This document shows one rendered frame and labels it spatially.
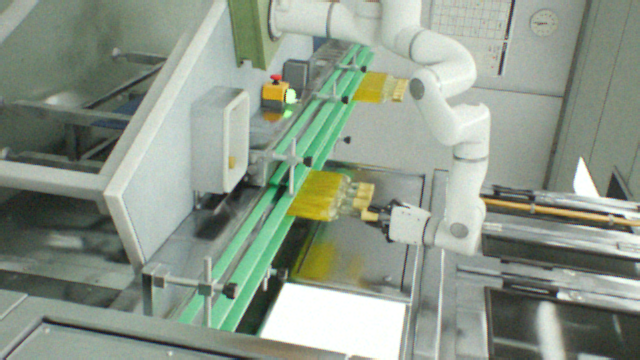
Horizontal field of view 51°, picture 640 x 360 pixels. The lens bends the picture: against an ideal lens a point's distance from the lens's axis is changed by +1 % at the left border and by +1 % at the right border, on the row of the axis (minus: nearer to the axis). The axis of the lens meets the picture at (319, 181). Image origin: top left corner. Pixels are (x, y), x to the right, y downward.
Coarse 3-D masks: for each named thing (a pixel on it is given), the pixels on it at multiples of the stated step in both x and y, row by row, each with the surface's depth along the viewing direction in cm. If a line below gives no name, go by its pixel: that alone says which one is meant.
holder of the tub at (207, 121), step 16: (208, 96) 159; (224, 96) 160; (192, 112) 154; (208, 112) 153; (192, 128) 155; (208, 128) 154; (192, 144) 157; (208, 144) 156; (192, 160) 159; (208, 160) 158; (192, 176) 160; (208, 176) 159; (208, 192) 172; (224, 192) 173; (192, 208) 164; (208, 208) 164
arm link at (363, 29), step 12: (360, 0) 170; (336, 12) 174; (348, 12) 176; (360, 12) 171; (372, 12) 170; (336, 24) 174; (348, 24) 174; (360, 24) 173; (372, 24) 171; (336, 36) 177; (348, 36) 175; (360, 36) 174; (372, 36) 173
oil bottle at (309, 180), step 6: (306, 180) 192; (312, 180) 193; (318, 180) 193; (324, 180) 193; (330, 180) 194; (336, 180) 194; (324, 186) 191; (330, 186) 191; (336, 186) 190; (342, 186) 191
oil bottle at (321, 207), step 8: (304, 192) 185; (296, 200) 181; (304, 200) 181; (312, 200) 181; (320, 200) 181; (328, 200) 181; (336, 200) 182; (288, 208) 183; (296, 208) 182; (304, 208) 182; (312, 208) 181; (320, 208) 181; (328, 208) 180; (336, 208) 180; (296, 216) 183; (304, 216) 183; (312, 216) 182; (320, 216) 182; (328, 216) 181; (336, 216) 181
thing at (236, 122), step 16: (240, 96) 161; (224, 112) 153; (240, 112) 168; (224, 128) 153; (240, 128) 170; (224, 144) 155; (240, 144) 172; (224, 160) 156; (240, 160) 174; (224, 176) 158; (240, 176) 170
